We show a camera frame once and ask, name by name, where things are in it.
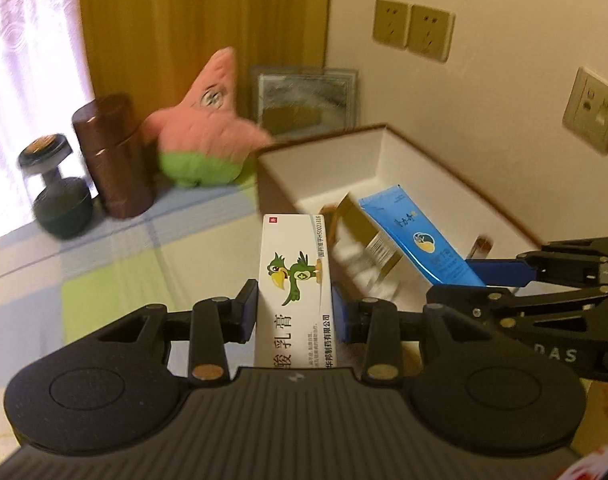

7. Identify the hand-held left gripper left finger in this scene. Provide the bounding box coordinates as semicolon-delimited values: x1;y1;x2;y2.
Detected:
95;279;260;387

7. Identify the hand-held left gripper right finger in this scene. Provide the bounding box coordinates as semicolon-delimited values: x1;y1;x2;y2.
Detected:
331;286;507;387

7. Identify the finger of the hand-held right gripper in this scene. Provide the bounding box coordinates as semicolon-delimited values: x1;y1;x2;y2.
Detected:
426;284;608;328
466;236;608;287

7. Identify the white medicine box green bird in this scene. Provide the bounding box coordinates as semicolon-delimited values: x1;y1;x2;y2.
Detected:
254;212;339;372

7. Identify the blue tube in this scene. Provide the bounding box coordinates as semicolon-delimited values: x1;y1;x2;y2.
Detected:
358;185;486;287

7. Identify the gold medicine box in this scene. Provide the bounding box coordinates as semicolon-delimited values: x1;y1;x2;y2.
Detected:
329;192;405;286

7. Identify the brown cardboard box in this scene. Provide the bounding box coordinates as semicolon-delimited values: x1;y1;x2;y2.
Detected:
255;122;542;311

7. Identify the red and white object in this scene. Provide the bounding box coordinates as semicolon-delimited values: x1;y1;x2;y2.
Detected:
566;442;608;480

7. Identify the plaid tablecloth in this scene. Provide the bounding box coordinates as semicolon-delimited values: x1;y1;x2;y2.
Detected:
0;175;345;461

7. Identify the pink starfish plush toy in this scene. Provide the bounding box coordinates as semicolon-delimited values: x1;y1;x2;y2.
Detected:
143;46;274;188

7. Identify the brown metal canister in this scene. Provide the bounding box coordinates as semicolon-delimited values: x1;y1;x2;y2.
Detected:
71;94;156;220

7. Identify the glass grinder with dark base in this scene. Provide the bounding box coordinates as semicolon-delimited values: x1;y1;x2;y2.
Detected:
16;133;94;240

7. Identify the wooden door panel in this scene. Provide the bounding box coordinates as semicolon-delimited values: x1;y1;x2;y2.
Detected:
76;0;333;126

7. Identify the sheer patterned curtain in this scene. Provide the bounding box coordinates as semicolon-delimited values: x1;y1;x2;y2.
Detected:
0;0;95;241

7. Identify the beige wall socket with round port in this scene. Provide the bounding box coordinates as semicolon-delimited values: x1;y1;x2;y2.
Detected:
561;66;608;156

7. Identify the grey picture frame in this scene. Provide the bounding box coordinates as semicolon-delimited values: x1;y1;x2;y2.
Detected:
249;65;360;141

